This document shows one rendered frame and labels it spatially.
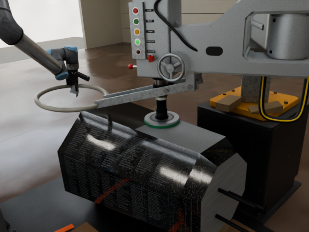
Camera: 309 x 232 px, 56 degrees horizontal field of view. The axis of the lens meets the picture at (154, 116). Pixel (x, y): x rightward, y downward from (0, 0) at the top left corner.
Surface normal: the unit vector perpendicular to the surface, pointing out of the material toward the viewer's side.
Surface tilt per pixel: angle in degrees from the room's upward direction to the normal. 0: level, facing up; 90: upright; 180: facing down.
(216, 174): 90
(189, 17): 90
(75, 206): 0
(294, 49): 90
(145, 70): 90
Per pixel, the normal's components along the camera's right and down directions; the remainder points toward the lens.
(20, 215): -0.04, -0.92
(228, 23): -0.37, 0.37
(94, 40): 0.75, 0.22
